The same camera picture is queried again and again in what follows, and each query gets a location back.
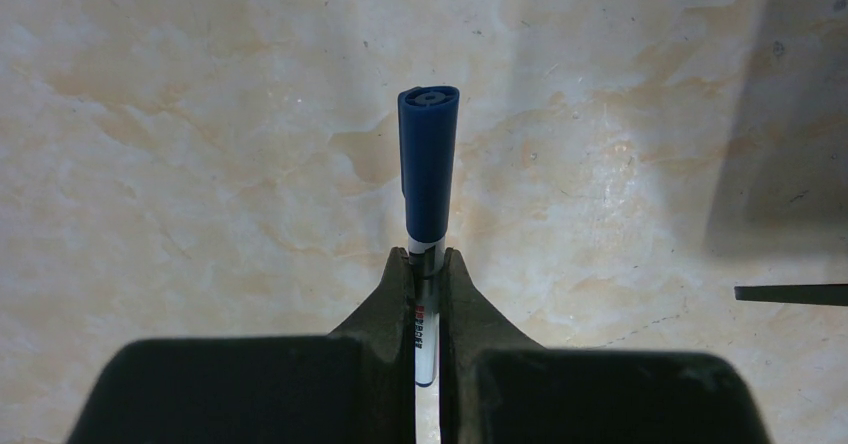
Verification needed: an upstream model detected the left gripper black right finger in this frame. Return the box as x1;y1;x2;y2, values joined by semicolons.
439;249;770;443

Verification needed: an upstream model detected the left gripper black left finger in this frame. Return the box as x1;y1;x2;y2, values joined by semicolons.
69;248;416;443

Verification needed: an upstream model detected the blue marker cap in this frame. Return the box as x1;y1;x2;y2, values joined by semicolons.
397;86;460;243

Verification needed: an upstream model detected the white whiteboard black frame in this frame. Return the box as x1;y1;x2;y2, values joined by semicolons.
734;284;848;307

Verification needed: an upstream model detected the white marker pen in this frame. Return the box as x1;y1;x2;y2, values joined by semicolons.
407;237;445;387

